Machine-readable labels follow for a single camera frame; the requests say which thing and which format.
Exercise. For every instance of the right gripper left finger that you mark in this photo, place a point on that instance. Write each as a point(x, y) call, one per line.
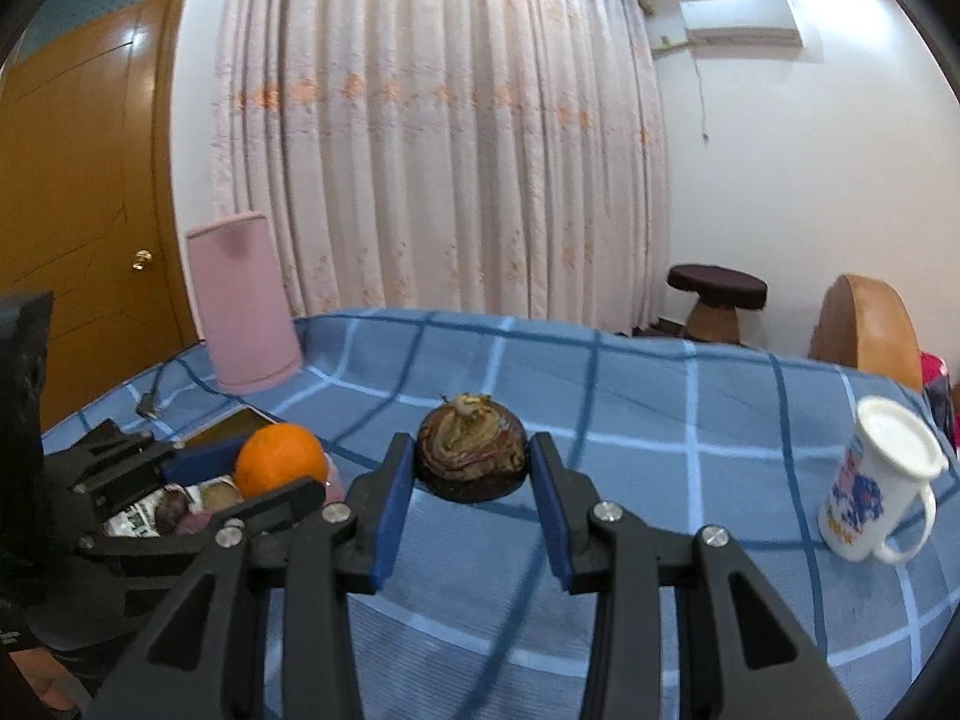
point(344, 548)

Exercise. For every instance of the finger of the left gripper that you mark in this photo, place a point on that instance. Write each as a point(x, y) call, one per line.
point(133, 466)
point(267, 514)

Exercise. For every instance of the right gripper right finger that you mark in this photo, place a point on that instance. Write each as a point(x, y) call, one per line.
point(742, 652)

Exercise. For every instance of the orange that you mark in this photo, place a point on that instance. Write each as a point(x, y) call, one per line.
point(276, 455)

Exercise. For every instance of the green round fruit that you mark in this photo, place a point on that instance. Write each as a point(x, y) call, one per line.
point(219, 495)

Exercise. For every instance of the left hand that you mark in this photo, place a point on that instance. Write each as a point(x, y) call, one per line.
point(48, 679)

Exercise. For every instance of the printed paper sheet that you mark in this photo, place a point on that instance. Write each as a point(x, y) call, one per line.
point(137, 520)

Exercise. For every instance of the gold pink tin box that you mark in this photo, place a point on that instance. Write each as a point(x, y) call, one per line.
point(244, 422)

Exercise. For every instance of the white cartoon mug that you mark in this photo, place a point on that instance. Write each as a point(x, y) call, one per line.
point(891, 461)

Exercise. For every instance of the brass door knob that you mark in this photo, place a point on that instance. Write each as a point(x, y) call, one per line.
point(142, 260)

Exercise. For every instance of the brown wooden door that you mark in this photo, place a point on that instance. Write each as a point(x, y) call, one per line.
point(85, 186)

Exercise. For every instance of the dark round stool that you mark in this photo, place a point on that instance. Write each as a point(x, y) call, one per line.
point(721, 294)

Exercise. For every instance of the pink floral curtain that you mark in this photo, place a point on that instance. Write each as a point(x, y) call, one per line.
point(492, 156)

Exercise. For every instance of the white air conditioner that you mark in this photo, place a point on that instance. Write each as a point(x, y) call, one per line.
point(740, 23)

